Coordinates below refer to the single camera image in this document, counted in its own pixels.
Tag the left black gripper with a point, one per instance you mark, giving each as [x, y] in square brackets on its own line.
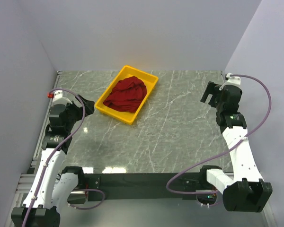
[80, 105]

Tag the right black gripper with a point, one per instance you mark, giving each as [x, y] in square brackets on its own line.
[214, 95]

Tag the red t shirt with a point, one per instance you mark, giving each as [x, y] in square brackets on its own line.
[126, 95]

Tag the yellow plastic tray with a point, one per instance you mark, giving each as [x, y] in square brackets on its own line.
[150, 82]

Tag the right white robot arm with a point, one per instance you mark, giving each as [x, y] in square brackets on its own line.
[246, 191]

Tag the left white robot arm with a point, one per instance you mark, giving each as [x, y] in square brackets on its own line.
[51, 189]

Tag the black base beam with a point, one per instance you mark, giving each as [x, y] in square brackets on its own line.
[121, 186]

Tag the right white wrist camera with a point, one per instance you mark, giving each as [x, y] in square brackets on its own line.
[232, 80]

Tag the aluminium frame rail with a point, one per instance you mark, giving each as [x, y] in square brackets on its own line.
[26, 180]

